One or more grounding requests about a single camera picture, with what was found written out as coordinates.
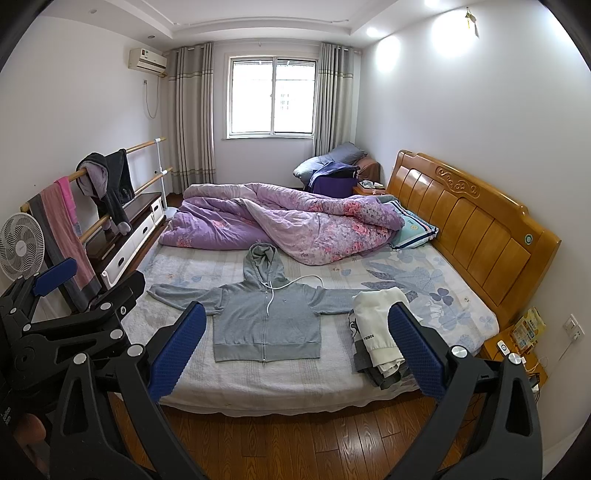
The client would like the wooden headboard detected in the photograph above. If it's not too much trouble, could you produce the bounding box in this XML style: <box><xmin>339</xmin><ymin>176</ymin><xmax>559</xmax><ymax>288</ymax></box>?
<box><xmin>387</xmin><ymin>150</ymin><xmax>561</xmax><ymax>329</ymax></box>

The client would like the grey curtain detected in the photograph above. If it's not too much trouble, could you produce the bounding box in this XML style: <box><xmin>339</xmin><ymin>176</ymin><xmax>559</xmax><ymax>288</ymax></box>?
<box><xmin>314</xmin><ymin>42</ymin><xmax>355</xmax><ymax>156</ymax></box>
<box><xmin>166</xmin><ymin>42</ymin><xmax>216</xmax><ymax>193</ymax></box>

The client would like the blue grey pillow pile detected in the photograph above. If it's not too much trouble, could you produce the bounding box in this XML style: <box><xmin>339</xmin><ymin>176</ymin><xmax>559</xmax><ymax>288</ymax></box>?
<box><xmin>293</xmin><ymin>142</ymin><xmax>382</xmax><ymax>198</ymax></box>

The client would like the person's left hand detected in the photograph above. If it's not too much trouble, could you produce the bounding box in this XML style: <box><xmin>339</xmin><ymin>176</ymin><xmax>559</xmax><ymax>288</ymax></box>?
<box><xmin>13</xmin><ymin>414</ymin><xmax>46</xmax><ymax>449</ymax></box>

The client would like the wooden clothes rail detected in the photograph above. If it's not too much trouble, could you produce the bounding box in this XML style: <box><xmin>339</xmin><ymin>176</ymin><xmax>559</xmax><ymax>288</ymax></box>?
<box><xmin>19</xmin><ymin>136</ymin><xmax>174</xmax><ymax>245</ymax></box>

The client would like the white drawer cabinet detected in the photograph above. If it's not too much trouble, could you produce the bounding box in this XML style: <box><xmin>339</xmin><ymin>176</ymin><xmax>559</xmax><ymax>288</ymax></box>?
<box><xmin>86</xmin><ymin>192</ymin><xmax>164</xmax><ymax>290</ymax></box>

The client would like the yellow snack package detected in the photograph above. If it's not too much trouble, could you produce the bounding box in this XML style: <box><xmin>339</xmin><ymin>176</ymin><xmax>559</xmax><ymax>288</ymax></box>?
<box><xmin>511</xmin><ymin>307</ymin><xmax>546</xmax><ymax>352</ymax></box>

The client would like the purple floral quilt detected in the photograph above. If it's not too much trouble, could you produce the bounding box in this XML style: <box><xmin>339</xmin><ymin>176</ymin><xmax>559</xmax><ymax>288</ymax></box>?
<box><xmin>159</xmin><ymin>183</ymin><xmax>405</xmax><ymax>266</ymax></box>

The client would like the white floral bed sheet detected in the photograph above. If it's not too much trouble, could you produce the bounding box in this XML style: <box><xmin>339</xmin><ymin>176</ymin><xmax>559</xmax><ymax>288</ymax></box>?
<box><xmin>122</xmin><ymin>244</ymin><xmax>499</xmax><ymax>417</ymax></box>

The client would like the pink striped towel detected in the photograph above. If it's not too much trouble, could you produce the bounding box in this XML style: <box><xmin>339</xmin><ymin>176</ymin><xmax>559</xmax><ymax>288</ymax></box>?
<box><xmin>28</xmin><ymin>183</ymin><xmax>101</xmax><ymax>313</ymax></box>

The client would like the left grey curtain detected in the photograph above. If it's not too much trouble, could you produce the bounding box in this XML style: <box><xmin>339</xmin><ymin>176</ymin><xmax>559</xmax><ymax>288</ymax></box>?
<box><xmin>166</xmin><ymin>42</ymin><xmax>216</xmax><ymax>193</ymax></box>

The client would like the dark checkered folded garment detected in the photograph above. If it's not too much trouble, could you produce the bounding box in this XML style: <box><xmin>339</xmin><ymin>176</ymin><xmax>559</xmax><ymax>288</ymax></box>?
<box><xmin>348</xmin><ymin>311</ymin><xmax>411</xmax><ymax>390</ymax></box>

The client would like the black hanging jacket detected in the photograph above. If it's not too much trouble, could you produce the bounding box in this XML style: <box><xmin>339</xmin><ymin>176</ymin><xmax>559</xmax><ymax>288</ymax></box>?
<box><xmin>75</xmin><ymin>148</ymin><xmax>136</xmax><ymax>236</ymax></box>

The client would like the white air conditioner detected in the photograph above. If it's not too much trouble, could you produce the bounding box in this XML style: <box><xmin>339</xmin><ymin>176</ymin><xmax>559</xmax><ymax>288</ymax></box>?
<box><xmin>128</xmin><ymin>48</ymin><xmax>167</xmax><ymax>77</ymax></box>

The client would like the grey zip hoodie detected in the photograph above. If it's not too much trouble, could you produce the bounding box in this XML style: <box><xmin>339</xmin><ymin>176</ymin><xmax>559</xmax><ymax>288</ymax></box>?
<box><xmin>148</xmin><ymin>243</ymin><xmax>360</xmax><ymax>363</ymax></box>

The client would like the white wall socket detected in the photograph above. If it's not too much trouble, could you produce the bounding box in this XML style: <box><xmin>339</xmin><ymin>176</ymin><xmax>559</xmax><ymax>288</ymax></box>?
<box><xmin>563</xmin><ymin>314</ymin><xmax>585</xmax><ymax>343</ymax></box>

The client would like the right grey curtain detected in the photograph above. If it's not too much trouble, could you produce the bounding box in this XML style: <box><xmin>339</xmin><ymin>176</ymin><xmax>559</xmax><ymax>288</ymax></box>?
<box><xmin>314</xmin><ymin>42</ymin><xmax>355</xmax><ymax>156</ymax></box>

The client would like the white standing fan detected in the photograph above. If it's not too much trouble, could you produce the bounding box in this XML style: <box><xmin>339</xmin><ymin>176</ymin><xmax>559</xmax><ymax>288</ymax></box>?
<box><xmin>0</xmin><ymin>213</ymin><xmax>45</xmax><ymax>280</ymax></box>

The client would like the wooden nightstand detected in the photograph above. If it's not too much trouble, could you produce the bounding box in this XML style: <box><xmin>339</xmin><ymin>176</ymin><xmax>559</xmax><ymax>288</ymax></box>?
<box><xmin>479</xmin><ymin>327</ymin><xmax>548</xmax><ymax>388</ymax></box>

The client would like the striped teal pillow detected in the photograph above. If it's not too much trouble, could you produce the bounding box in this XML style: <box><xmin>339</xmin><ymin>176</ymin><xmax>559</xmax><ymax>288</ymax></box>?
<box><xmin>378</xmin><ymin>194</ymin><xmax>439</xmax><ymax>250</ymax></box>

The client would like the white framed window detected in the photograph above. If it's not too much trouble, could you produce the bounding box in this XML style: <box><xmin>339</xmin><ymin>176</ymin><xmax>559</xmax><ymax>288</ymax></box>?
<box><xmin>226</xmin><ymin>56</ymin><xmax>317</xmax><ymax>138</ymax></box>

